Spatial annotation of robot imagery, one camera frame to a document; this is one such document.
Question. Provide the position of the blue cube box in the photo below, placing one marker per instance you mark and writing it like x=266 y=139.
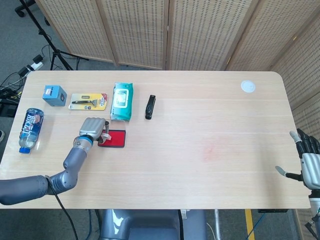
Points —
x=53 y=96

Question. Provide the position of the black office chair base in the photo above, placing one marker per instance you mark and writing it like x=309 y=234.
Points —
x=19 y=11

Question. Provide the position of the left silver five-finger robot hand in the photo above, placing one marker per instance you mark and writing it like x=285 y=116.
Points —
x=92 y=128

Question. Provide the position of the teal wet wipes pack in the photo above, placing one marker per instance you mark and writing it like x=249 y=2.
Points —
x=121 y=102

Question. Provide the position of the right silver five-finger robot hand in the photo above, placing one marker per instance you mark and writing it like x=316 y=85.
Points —
x=311 y=172

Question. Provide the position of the wooden folding screen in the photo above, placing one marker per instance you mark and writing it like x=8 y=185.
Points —
x=137 y=30

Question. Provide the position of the red ink pad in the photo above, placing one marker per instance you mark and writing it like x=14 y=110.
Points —
x=117 y=138

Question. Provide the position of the razor in yellow blister pack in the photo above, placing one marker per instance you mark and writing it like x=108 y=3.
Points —
x=87 y=101

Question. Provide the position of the black tripod stand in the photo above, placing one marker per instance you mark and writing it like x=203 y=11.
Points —
x=54 y=53

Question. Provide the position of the blue label water bottle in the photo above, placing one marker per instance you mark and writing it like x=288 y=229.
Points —
x=30 y=130

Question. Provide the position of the black stapler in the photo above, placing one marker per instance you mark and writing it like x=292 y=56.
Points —
x=150 y=107

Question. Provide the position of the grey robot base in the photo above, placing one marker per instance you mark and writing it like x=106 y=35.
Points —
x=150 y=225

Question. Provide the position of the clear ink pad lid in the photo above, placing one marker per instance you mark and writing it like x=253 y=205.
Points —
x=117 y=124

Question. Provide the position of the white power strip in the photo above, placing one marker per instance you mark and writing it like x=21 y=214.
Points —
x=33 y=67

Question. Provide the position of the dark shoe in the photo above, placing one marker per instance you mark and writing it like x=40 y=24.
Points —
x=1 y=136

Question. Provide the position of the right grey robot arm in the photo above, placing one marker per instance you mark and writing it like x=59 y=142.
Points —
x=315 y=212

